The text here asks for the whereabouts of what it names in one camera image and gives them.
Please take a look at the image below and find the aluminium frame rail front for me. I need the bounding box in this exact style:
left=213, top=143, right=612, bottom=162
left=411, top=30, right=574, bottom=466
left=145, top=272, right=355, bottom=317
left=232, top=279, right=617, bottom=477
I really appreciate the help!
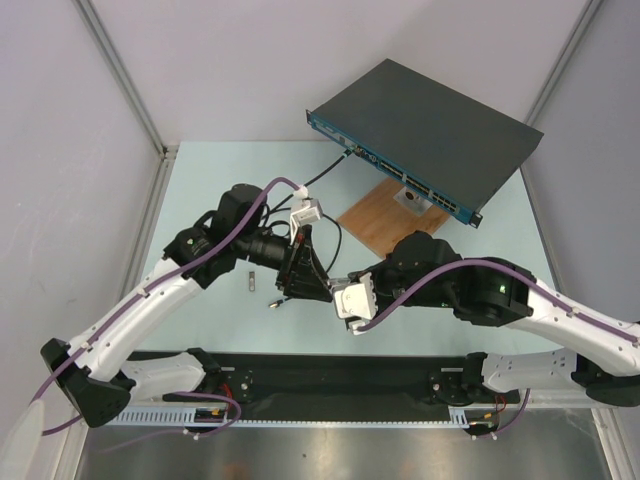
left=69, top=369, right=616, bottom=411

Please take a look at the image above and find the brown wooden board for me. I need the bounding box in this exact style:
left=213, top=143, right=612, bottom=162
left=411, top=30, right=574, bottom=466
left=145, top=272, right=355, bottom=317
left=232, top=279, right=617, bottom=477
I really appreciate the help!
left=338, top=179, right=451, bottom=258

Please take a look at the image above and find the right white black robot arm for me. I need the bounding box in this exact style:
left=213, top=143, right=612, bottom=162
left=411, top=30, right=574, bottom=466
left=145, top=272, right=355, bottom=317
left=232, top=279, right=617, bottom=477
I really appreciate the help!
left=330, top=231, right=639, bottom=407

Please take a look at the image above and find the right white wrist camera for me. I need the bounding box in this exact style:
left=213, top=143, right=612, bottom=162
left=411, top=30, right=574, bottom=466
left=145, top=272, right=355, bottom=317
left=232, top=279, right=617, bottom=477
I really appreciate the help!
left=331, top=272, right=378, bottom=335

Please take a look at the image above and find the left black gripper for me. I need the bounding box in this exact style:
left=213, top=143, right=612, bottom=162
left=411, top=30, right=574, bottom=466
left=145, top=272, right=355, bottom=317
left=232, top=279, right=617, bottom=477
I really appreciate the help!
left=234, top=224, right=332, bottom=302

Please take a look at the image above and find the black cable with plug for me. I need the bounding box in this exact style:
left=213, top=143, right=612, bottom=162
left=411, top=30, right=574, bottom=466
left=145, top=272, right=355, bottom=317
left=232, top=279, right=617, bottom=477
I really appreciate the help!
left=259, top=148, right=357, bottom=312

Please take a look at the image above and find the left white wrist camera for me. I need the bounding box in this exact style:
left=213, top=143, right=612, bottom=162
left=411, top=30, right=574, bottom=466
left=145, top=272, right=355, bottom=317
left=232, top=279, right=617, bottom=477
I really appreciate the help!
left=289, top=185, right=323, bottom=245

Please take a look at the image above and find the metal switch stand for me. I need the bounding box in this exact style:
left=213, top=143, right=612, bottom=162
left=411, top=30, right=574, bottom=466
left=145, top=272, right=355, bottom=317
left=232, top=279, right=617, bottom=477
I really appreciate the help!
left=394, top=188, right=431, bottom=217

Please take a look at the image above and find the left aluminium frame post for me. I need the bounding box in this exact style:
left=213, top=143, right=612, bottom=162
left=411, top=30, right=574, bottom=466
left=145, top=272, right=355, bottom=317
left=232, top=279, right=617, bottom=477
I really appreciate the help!
left=72, top=0, right=179, bottom=161

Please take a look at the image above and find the white slotted cable duct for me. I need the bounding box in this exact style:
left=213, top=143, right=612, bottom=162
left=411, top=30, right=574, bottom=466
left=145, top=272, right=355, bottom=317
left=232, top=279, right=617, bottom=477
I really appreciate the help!
left=109, top=404, right=495, bottom=429

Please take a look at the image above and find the right aluminium frame post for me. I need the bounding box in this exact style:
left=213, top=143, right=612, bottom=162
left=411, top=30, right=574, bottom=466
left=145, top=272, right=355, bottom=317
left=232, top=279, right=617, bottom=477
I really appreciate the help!
left=524, top=0, right=607, bottom=127

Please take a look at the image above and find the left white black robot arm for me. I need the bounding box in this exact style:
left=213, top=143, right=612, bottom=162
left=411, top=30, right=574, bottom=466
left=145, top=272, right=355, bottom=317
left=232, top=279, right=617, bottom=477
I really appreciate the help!
left=41, top=184, right=332, bottom=428

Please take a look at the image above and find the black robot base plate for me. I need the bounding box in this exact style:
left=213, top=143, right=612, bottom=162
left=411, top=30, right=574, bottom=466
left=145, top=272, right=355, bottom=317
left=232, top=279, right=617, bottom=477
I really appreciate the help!
left=102, top=351, right=521, bottom=421

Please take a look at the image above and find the aluminium frame post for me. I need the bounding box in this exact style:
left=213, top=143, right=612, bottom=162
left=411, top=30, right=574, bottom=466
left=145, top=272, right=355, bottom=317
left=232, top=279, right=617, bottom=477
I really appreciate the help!
left=524, top=0, right=607, bottom=127
left=72, top=0, right=179, bottom=161

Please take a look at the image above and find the blue black network switch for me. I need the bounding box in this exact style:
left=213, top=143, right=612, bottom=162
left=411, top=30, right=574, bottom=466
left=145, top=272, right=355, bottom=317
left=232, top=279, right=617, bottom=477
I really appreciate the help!
left=306, top=59, right=543, bottom=228

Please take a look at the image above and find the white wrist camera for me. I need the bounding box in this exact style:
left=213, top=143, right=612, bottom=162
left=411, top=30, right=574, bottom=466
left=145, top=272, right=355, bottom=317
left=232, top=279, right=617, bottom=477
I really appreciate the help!
left=331, top=272, right=378, bottom=335
left=289, top=185, right=323, bottom=245

